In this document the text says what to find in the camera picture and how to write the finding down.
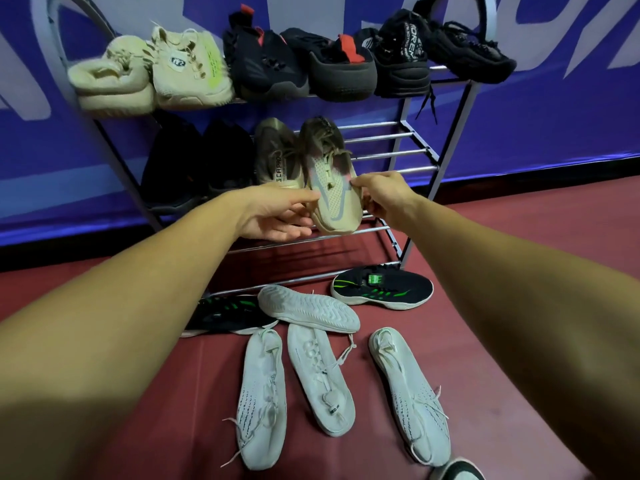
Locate person's left hand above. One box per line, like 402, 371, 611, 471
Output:
235, 183, 321, 244

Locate person's right hand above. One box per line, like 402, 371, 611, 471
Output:
349, 171, 422, 231

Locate tan chunky sneaker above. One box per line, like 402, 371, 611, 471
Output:
253, 118, 306, 191
299, 116, 365, 235

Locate black orange sneaker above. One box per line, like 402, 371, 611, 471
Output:
202, 119, 256, 197

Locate grey metal shoe rack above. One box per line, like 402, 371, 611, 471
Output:
29, 0, 499, 298

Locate black green sneaker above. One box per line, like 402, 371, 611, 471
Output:
330, 264, 435, 311
181, 293, 279, 339

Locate grey white sneaker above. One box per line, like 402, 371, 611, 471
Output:
257, 284, 361, 335
287, 323, 358, 438

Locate black shoe orange marks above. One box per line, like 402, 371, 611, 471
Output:
139, 114, 206, 214

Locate black strap sneaker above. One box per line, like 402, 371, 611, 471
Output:
355, 8, 439, 124

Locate beige sneaker green stripe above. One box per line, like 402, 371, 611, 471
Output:
149, 24, 235, 111

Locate plain black shoe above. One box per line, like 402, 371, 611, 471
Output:
425, 20, 517, 85

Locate white knit sneaker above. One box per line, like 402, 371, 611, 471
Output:
221, 328, 289, 471
368, 327, 452, 468

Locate beige knit sneaker plain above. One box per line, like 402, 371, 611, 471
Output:
67, 35, 157, 117

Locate person's right forearm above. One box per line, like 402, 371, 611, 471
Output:
399, 194, 640, 480

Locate person's left forearm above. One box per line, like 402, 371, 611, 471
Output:
0, 189, 249, 480

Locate black white worn shoe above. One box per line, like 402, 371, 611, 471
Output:
429, 458, 486, 480

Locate blue printed wall banner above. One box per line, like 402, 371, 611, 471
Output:
0, 0, 640, 247

